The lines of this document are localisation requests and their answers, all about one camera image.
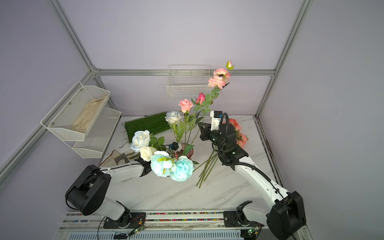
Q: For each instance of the mint green peony stem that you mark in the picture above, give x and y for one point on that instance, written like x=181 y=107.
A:
x=178 y=169

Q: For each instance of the white mesh two-tier shelf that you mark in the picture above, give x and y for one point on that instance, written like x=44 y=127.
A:
x=60 y=118

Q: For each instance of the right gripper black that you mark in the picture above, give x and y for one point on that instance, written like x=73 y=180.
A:
x=207 y=134

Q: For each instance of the aluminium front rail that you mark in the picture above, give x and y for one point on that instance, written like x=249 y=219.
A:
x=163 y=225

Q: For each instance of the beige cloth in shelf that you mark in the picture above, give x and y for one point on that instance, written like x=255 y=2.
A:
x=84 y=120

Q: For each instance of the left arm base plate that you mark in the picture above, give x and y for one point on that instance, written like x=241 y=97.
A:
x=131 y=220

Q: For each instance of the small white rose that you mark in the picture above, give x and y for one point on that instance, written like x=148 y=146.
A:
x=146 y=153

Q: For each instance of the beige work glove on table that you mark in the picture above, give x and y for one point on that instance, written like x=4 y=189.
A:
x=116 y=159

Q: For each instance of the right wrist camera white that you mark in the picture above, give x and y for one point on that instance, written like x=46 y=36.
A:
x=216 y=119

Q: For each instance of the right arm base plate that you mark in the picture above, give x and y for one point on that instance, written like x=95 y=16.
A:
x=246 y=214

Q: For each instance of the orange pink peony stem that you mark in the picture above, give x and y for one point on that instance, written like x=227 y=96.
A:
x=240 y=139

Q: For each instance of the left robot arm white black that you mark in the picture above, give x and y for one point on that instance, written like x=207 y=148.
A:
x=88 y=194

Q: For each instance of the green artificial grass mat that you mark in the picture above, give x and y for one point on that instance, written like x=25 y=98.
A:
x=155 y=124

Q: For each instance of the pale blue grey rose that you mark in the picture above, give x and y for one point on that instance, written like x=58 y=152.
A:
x=173 y=117

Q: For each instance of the large white rose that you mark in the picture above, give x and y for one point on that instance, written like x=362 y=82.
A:
x=140 y=139

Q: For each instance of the white wire wall basket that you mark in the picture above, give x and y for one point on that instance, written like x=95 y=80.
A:
x=188 y=80

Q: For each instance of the light pink rose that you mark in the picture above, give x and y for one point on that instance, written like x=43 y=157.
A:
x=187 y=122

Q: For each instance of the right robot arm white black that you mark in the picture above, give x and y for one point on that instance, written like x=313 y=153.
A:
x=285 y=213

